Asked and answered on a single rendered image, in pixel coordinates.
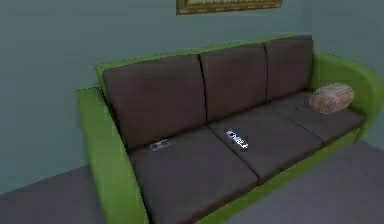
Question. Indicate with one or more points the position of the grey remote control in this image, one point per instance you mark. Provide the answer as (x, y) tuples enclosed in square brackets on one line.
[(237, 139)]

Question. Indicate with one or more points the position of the gold framed wall picture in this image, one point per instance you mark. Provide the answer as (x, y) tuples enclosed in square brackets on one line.
[(226, 6)]

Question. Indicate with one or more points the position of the tan pillow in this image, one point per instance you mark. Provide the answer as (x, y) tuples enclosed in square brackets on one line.
[(330, 98)]

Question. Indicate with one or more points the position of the green sofa with brown cushions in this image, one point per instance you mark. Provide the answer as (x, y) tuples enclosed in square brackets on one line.
[(173, 100)]

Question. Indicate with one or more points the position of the small dark flat card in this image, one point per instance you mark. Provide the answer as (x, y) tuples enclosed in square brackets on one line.
[(160, 145)]

